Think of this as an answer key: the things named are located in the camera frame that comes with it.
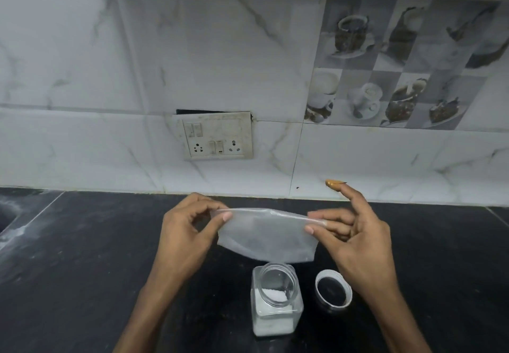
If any person's right hand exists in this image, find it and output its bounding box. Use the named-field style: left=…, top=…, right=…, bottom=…
left=304, top=179, right=401, bottom=302

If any person's left hand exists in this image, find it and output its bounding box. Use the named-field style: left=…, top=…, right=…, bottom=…
left=153, top=192, right=233, bottom=286

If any clear plastic bag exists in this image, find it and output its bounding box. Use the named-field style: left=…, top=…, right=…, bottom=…
left=210, top=207, right=328, bottom=264

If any person's right forearm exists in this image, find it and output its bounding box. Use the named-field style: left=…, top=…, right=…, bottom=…
left=361, top=285, right=432, bottom=353

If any person's left forearm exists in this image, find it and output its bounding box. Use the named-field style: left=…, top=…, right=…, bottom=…
left=113, top=274, right=192, bottom=353

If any white round jar lid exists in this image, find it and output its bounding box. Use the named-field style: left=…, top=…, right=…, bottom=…
left=314, top=269, right=354, bottom=310

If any clear square plastic jar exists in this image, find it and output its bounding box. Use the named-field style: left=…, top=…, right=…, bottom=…
left=250, top=262, right=305, bottom=338

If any white salt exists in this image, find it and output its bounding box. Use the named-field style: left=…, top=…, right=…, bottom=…
left=254, top=288, right=304, bottom=336

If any white wall switch socket board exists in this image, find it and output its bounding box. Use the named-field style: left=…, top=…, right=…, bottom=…
left=172, top=110, right=255, bottom=162

